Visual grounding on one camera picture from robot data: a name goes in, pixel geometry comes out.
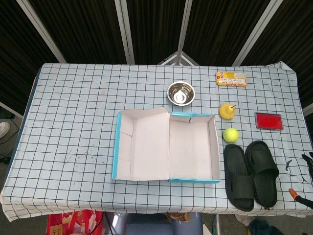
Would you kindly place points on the red patterned bag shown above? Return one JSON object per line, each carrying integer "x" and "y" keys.
{"x": 73, "y": 222}

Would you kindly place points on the grey metal table leg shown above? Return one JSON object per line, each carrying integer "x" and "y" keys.
{"x": 216, "y": 225}

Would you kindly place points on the yellow snack package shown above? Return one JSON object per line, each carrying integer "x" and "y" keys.
{"x": 231, "y": 79}

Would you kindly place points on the stainless steel bowl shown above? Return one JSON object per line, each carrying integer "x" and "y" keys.
{"x": 181, "y": 94}

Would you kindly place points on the grey metal screen foot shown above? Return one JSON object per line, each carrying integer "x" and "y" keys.
{"x": 179, "y": 58}

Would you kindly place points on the black rubber slipper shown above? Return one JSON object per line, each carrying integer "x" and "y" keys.
{"x": 262, "y": 159}
{"x": 238, "y": 176}

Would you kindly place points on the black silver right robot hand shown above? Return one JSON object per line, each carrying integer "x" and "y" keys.
{"x": 310, "y": 164}

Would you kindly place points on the dark folding screen white frames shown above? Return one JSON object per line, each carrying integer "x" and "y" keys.
{"x": 85, "y": 29}

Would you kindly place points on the white grid-patterned table mat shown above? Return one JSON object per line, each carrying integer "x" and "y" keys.
{"x": 73, "y": 122}

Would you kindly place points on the red ink pad case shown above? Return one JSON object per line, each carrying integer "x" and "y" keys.
{"x": 269, "y": 121}

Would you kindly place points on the light blue cardboard shoe box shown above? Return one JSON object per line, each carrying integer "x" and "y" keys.
{"x": 149, "y": 147}

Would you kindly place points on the blue grey chair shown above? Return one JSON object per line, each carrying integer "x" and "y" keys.
{"x": 146, "y": 226}

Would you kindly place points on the yellow pear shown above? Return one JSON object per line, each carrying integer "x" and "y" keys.
{"x": 227, "y": 112}

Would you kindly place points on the teal bag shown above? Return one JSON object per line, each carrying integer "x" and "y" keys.
{"x": 265, "y": 228}

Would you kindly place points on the brown paper item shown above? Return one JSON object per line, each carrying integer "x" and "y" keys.
{"x": 177, "y": 217}

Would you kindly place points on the yellow-green tennis ball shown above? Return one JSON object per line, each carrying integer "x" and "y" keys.
{"x": 230, "y": 135}

